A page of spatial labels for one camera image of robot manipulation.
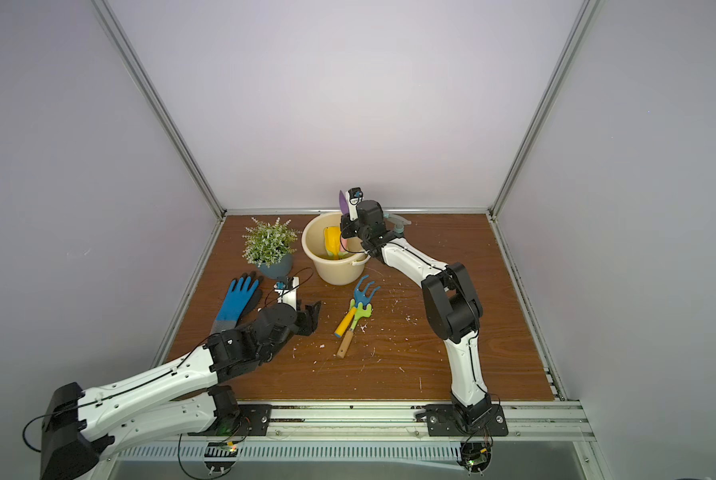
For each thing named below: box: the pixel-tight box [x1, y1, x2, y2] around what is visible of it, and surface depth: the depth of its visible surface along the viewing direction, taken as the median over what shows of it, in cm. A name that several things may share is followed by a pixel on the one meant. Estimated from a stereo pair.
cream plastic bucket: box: [301, 212, 371, 286], surface depth 94 cm
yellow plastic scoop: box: [324, 226, 341, 260], surface depth 102 cm
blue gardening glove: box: [211, 271, 264, 333], surface depth 96 cm
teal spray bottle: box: [383, 213, 412, 234], surface depth 92 cm
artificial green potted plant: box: [242, 217, 302, 280], surface depth 92 cm
